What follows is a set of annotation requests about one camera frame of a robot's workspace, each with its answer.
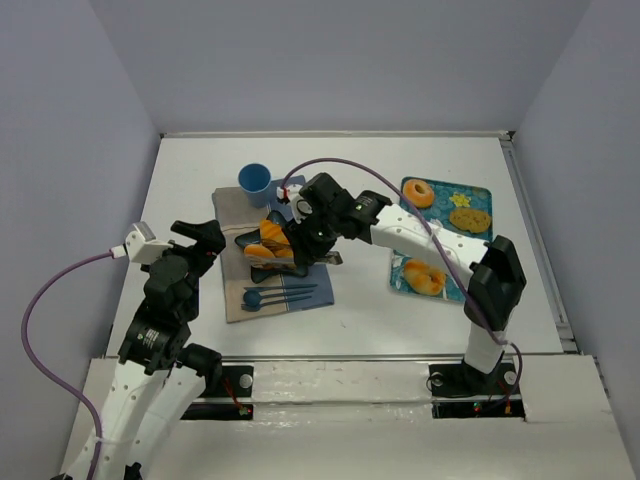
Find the large twisted orange bread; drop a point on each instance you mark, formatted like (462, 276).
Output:
(423, 278)

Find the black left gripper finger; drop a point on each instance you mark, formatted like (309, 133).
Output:
(213, 239)
(199, 232)

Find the orange sugared donut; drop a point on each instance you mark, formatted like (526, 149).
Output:
(419, 193)

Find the blue plastic spoon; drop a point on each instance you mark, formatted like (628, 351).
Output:
(253, 297)

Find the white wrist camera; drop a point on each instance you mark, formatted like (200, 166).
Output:
(142, 246)
(290, 196)

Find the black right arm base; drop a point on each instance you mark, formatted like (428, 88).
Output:
(458, 393)

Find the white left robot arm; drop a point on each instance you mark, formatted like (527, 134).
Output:
(159, 373)

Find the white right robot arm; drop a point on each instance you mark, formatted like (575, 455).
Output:
(489, 274)

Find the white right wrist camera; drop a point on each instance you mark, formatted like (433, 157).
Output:
(290, 196)

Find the small round orange bun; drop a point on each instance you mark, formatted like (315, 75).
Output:
(258, 251)

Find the blue star-shaped dish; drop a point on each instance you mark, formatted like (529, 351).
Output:
(258, 275)

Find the stainless steel tongs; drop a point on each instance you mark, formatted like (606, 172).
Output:
(334, 258)

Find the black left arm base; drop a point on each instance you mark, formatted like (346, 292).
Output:
(230, 399)

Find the orange striped croissant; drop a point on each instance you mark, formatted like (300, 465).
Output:
(273, 238)

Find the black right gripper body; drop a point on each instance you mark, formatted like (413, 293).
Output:
(304, 248)

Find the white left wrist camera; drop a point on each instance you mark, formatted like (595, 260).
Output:
(142, 246)

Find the light blue plastic cup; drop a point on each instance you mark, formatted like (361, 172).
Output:
(254, 179)

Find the blue beige striped placemat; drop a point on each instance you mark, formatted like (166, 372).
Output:
(236, 216)

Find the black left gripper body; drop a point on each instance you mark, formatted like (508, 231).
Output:
(201, 240)

